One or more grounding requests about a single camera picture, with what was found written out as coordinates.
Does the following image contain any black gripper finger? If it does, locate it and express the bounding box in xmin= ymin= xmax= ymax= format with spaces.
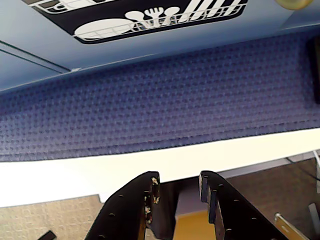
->
xmin=198 ymin=170 xmax=289 ymax=240
xmin=84 ymin=170 xmax=180 ymax=240

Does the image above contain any blue dishwasher door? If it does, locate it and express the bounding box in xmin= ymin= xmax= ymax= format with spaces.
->
xmin=0 ymin=0 xmax=320 ymax=73

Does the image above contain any dark blue textured mat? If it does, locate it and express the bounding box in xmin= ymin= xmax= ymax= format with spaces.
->
xmin=0 ymin=24 xmax=320 ymax=162

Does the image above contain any black rectangular block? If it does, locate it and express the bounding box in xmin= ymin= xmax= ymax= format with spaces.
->
xmin=306 ymin=37 xmax=320 ymax=105

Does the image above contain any blue wooden toy kitchen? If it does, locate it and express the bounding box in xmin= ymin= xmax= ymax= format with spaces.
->
xmin=0 ymin=39 xmax=81 ymax=95

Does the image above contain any gold dishwasher door handle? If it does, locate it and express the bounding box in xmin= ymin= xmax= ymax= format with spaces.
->
xmin=274 ymin=0 xmax=315 ymax=11

